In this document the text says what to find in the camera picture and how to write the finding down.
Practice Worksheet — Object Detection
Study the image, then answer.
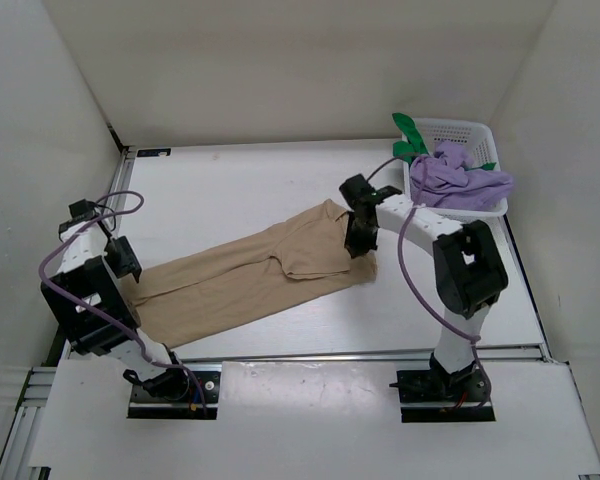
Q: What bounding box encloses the green t shirt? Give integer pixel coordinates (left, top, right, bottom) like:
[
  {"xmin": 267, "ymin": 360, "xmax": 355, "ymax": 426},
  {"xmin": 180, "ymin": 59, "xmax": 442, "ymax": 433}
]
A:
[{"xmin": 392, "ymin": 112, "xmax": 429, "ymax": 164}]

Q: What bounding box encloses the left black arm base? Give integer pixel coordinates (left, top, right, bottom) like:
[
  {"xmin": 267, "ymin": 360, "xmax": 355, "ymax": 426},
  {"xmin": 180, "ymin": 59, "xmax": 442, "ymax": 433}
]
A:
[{"xmin": 124, "ymin": 364, "xmax": 221, "ymax": 421}]

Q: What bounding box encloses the aluminium frame rail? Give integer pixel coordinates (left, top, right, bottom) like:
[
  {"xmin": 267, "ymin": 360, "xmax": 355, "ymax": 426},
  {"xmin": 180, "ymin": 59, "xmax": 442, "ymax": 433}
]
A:
[{"xmin": 0, "ymin": 147, "xmax": 119, "ymax": 460}]

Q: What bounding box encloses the blue label sticker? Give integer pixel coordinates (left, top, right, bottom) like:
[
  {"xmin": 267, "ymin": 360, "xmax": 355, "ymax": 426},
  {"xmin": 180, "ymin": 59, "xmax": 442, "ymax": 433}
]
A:
[{"xmin": 136, "ymin": 148, "xmax": 171, "ymax": 158}]

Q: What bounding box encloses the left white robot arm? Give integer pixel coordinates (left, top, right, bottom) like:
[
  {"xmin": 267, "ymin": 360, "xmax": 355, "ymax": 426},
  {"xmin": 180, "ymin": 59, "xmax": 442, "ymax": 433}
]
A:
[{"xmin": 39, "ymin": 199, "xmax": 191, "ymax": 401}]

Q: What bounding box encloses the purple t shirt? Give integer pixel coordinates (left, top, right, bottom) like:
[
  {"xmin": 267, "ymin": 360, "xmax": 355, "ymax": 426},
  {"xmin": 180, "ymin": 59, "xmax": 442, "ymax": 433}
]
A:
[{"xmin": 409, "ymin": 141, "xmax": 514, "ymax": 211}]

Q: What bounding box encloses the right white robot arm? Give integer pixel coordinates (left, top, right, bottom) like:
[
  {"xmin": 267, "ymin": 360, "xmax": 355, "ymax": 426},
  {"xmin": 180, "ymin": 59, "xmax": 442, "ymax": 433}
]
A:
[{"xmin": 339, "ymin": 174, "xmax": 509, "ymax": 375}]

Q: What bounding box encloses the beige t shirt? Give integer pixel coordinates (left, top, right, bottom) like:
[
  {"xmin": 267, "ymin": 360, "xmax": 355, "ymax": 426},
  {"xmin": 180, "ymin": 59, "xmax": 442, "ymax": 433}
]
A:
[{"xmin": 122, "ymin": 200, "xmax": 377, "ymax": 348}]

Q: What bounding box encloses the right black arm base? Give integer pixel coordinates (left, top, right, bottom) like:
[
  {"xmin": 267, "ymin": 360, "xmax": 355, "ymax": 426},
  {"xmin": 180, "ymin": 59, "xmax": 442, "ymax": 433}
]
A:
[{"xmin": 390, "ymin": 370, "xmax": 496, "ymax": 423}]

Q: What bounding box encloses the front aluminium table rail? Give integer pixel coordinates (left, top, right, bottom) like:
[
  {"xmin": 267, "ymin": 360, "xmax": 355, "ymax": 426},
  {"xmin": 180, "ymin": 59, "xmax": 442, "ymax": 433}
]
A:
[{"xmin": 180, "ymin": 345, "xmax": 549, "ymax": 363}]

